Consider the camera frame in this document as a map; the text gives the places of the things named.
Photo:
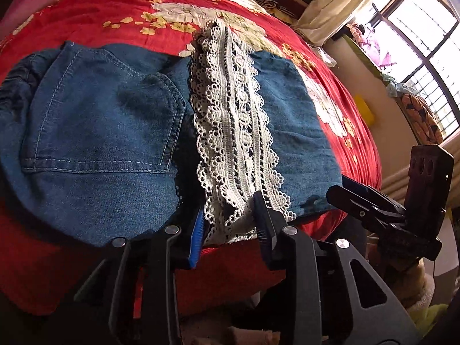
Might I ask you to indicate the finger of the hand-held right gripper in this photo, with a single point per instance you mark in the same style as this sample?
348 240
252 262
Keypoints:
363 187
354 206

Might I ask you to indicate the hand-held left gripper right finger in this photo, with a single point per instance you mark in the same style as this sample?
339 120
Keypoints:
265 231

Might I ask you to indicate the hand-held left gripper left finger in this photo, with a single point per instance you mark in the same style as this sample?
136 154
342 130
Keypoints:
197 237

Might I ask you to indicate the blue denim pants lace trim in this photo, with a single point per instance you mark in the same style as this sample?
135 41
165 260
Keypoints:
90 133

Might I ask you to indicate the person's right forearm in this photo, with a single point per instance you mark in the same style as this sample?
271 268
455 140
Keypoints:
426 287

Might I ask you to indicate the floral cushion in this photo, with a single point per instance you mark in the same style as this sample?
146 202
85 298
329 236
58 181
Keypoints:
420 118

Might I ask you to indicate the yellow bag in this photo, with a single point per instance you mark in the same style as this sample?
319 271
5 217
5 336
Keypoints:
363 109

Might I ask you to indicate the clothes on window sill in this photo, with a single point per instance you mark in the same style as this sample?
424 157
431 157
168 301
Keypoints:
373 48

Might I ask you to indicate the window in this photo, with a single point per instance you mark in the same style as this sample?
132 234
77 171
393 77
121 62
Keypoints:
424 36

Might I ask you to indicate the cream curtain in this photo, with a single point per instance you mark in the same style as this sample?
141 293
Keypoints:
341 3

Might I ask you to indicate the red floral blanket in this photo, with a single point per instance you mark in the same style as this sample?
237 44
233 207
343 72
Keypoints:
90 10

